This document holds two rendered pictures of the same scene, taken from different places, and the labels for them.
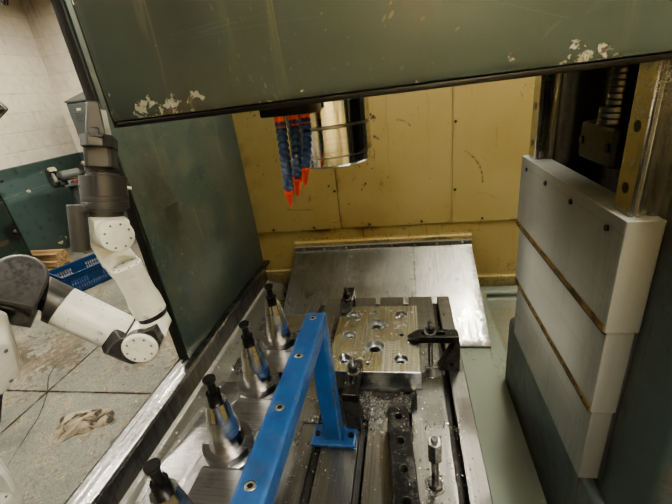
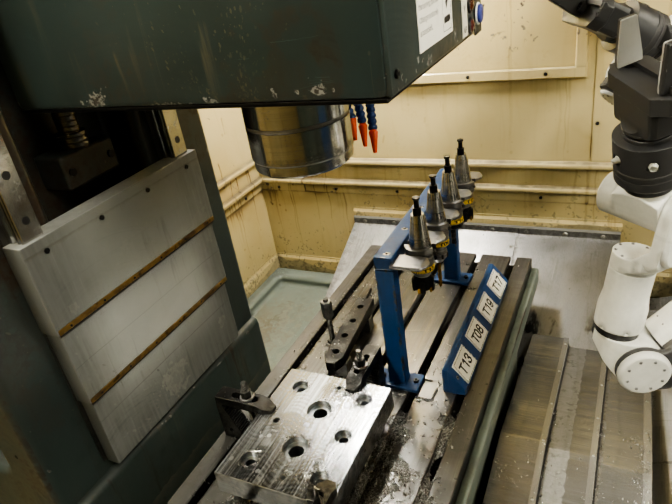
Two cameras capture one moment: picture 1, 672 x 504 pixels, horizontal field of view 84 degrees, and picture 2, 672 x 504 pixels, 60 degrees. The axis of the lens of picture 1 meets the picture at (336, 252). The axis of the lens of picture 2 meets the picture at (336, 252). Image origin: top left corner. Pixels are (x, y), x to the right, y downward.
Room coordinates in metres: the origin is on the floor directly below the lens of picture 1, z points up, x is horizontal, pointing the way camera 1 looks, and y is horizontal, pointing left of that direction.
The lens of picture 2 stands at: (1.60, 0.27, 1.78)
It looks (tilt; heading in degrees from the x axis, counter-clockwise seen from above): 28 degrees down; 198
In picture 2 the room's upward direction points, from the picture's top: 10 degrees counter-clockwise
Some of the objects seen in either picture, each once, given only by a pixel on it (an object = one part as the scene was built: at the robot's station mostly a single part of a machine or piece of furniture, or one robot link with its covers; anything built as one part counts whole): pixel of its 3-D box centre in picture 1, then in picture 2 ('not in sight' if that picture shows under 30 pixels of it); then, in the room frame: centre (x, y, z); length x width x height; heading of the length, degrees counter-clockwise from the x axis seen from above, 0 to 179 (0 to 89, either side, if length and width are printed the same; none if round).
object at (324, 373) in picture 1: (326, 387); (393, 327); (0.61, 0.06, 1.05); 0.10 x 0.05 x 0.30; 78
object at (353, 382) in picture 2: (354, 385); (364, 376); (0.68, 0.00, 0.97); 0.13 x 0.03 x 0.15; 168
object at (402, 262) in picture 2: (288, 323); (411, 263); (0.62, 0.11, 1.21); 0.07 x 0.05 x 0.01; 78
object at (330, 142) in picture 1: (329, 129); (298, 123); (0.76, -0.02, 1.55); 0.16 x 0.16 x 0.12
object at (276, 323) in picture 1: (275, 319); (418, 229); (0.57, 0.12, 1.26); 0.04 x 0.04 x 0.07
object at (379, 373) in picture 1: (376, 342); (309, 437); (0.84, -0.08, 0.97); 0.29 x 0.23 x 0.05; 168
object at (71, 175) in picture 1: (83, 206); not in sight; (5.03, 3.30, 0.57); 0.47 x 0.37 x 1.14; 139
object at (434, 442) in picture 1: (435, 463); (329, 320); (0.47, -0.13, 0.96); 0.03 x 0.03 x 0.13
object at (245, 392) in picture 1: (259, 384); (436, 225); (0.46, 0.14, 1.21); 0.06 x 0.06 x 0.03
